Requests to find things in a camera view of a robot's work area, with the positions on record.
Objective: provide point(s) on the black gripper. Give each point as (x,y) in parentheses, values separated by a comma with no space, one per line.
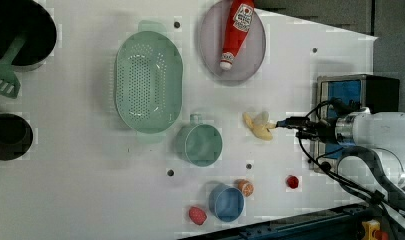
(322,131)

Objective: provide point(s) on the peeled banana toy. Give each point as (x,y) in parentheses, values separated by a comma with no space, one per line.
(260,125)

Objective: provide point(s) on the green mug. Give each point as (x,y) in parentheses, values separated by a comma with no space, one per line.
(199,143)

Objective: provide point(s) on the small red fruit toy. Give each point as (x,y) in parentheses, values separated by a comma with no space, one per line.
(292,182)

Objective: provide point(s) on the grey round plate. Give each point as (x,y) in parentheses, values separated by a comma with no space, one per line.
(211,39)

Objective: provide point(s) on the orange slice toy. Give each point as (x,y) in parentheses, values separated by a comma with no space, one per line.
(246,187)

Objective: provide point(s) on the black toaster oven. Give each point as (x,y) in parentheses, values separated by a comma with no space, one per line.
(365,107)

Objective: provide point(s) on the blue cup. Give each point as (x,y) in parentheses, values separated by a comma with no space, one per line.
(226,202)

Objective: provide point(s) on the red ketchup bottle toy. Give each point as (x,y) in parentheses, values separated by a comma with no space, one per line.
(237,28)

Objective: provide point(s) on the yellow red emergency button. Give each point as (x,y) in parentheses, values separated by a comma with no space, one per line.
(373,231)

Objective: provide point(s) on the red strawberry toy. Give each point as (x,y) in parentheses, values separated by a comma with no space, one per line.
(197,215)

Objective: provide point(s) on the green perforated colander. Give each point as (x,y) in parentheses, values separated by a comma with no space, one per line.
(148,82)

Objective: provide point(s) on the small black cup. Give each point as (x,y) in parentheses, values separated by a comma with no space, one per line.
(16,137)

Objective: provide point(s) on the green slotted spatula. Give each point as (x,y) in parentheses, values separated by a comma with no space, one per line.
(9,83)

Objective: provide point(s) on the large black pot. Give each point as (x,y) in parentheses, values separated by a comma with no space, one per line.
(31,20)

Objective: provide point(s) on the blue table frame rail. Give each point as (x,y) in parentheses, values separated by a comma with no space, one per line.
(340,223)

